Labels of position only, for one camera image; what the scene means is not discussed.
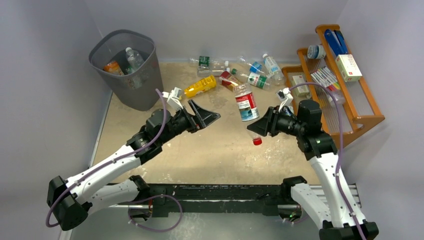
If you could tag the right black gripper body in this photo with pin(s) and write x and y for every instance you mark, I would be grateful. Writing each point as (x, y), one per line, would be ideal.
(270, 121)

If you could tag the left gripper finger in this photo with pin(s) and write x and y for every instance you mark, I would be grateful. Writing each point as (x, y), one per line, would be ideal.
(204, 121)
(200, 112)

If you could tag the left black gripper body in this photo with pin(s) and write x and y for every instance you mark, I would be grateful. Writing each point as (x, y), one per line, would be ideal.
(181, 123)

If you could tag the yellow plastic bottle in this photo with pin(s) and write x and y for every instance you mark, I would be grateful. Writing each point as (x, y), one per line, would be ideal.
(201, 86)

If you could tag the amber tea bottle red label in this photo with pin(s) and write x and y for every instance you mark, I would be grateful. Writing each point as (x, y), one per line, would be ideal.
(229, 81)

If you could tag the green white label bottle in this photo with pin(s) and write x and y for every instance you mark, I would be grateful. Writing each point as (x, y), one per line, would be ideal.
(254, 79)

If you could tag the clear bottle white cap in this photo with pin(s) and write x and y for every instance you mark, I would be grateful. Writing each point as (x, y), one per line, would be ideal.
(134, 58)

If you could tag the orange label bottle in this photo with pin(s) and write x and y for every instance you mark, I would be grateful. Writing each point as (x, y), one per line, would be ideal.
(113, 68)

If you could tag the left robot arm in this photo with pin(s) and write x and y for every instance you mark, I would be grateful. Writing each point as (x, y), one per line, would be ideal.
(73, 199)

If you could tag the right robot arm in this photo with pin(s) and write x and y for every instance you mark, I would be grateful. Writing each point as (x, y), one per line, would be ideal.
(328, 179)

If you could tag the grey mesh waste bin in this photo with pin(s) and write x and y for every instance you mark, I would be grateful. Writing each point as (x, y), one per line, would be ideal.
(137, 89)

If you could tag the green label clear bottle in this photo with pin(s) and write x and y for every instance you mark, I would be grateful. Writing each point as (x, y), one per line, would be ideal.
(209, 66)

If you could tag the blue label water bottle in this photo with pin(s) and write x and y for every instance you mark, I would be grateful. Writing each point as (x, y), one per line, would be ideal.
(273, 69)

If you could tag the pack of coloured markers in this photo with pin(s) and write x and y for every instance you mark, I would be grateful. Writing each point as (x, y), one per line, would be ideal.
(326, 78)

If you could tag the small clear jar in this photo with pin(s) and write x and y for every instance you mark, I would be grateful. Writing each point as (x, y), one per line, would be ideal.
(336, 97)

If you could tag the wooden tiered rack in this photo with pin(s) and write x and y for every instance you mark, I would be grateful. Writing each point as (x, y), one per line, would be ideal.
(359, 113)

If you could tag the round tape roll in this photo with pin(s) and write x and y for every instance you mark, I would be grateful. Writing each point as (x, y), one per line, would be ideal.
(316, 52)

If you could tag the white red box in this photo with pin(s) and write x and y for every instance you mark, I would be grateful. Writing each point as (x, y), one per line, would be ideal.
(348, 68)

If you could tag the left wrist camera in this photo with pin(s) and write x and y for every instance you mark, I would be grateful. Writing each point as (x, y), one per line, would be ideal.
(173, 98)

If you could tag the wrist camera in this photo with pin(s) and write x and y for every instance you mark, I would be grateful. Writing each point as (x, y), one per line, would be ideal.
(173, 98)
(284, 95)

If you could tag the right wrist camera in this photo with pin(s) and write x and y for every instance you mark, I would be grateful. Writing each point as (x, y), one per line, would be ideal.
(284, 95)

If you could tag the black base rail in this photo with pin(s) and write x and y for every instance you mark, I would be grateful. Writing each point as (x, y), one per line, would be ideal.
(267, 200)

